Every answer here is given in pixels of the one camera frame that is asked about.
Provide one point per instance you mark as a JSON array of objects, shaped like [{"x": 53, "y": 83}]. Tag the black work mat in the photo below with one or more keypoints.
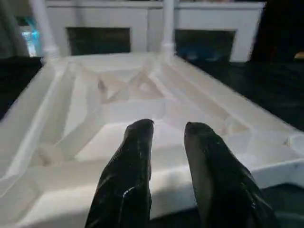
[{"x": 273, "y": 90}]

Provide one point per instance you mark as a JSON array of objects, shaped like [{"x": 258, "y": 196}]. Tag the white plastic table top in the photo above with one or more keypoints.
[{"x": 71, "y": 118}]

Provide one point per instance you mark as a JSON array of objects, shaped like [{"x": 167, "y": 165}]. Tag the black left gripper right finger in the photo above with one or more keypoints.
[{"x": 223, "y": 185}]

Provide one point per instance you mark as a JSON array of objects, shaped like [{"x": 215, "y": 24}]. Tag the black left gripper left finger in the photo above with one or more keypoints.
[{"x": 123, "y": 185}]

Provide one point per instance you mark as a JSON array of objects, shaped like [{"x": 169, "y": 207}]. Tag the small tan object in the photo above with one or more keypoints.
[{"x": 299, "y": 55}]

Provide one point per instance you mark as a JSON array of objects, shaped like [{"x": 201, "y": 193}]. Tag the white tapered table leg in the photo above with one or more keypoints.
[
  {"x": 45, "y": 28},
  {"x": 168, "y": 23}
]

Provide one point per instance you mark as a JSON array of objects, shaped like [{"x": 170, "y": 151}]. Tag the teal white plastic object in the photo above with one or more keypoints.
[{"x": 29, "y": 38}]

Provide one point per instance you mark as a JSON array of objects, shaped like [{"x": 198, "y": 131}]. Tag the white sideboard cabinet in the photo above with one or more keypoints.
[{"x": 142, "y": 16}]

